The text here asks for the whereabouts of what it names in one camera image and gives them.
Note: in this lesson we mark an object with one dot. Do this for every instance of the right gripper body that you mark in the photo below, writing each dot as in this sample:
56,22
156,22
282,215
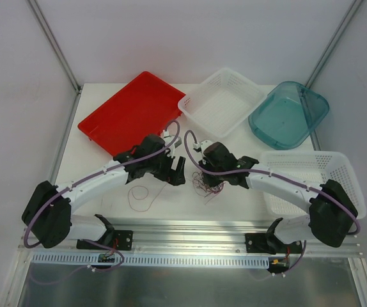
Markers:
210,171

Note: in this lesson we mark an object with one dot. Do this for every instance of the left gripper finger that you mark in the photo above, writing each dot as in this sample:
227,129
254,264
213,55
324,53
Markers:
177,175
170,153

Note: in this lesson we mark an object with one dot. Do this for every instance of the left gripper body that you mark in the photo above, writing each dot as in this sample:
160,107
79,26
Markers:
169,168

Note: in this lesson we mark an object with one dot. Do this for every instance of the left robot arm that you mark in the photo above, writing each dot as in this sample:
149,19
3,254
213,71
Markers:
50,215

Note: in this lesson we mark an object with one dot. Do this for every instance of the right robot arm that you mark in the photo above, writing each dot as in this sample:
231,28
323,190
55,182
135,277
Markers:
329,214

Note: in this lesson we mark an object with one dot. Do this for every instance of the red plastic tray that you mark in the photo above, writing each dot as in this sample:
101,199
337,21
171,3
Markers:
144,106

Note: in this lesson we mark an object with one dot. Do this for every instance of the white perforated basket, centre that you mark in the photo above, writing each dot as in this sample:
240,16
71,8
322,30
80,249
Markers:
221,102

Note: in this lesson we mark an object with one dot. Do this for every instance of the white perforated basket, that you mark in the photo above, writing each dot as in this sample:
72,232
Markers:
221,102
319,166

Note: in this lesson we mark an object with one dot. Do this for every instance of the teal translucent plastic bin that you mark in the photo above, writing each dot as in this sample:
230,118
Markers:
288,115

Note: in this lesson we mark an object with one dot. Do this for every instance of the white perforated basket, right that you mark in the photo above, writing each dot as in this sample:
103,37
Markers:
319,166

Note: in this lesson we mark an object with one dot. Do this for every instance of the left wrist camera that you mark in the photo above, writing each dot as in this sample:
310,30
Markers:
172,140

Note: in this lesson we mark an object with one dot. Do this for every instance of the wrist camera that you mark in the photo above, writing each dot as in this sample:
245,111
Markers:
201,146
172,140

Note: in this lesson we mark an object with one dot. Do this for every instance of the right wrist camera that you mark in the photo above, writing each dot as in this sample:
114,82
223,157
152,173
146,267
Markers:
201,146

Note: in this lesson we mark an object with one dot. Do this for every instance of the aluminium mounting rail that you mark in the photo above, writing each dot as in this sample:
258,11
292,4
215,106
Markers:
214,238

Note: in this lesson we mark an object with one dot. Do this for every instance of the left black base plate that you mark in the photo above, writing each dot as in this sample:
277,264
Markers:
121,238

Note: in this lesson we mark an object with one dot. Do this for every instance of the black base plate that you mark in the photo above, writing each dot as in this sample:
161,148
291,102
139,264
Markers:
257,243
121,238

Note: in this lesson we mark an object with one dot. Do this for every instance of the white slotted cable duct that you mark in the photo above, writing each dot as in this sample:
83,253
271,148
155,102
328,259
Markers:
146,260

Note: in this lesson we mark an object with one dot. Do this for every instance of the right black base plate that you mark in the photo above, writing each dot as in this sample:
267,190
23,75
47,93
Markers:
257,243

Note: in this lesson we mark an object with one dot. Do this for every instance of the left aluminium frame post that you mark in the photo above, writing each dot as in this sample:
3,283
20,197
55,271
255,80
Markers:
43,23

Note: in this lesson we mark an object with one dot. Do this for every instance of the aluminium frame post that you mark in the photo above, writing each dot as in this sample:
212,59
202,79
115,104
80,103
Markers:
43,23
334,41

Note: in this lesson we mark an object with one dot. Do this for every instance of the right aluminium frame post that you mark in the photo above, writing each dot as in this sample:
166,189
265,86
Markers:
334,41

